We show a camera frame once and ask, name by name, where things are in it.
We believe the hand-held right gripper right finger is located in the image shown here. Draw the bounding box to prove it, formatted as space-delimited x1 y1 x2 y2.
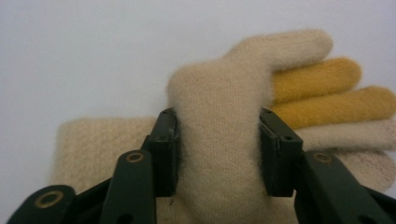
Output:
258 107 304 198

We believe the cream and yellow knit glove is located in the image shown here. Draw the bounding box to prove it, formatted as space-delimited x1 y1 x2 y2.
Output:
166 28 334 224
46 56 396 224

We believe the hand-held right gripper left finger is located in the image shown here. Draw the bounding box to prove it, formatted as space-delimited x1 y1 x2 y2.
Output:
141 106 182 198

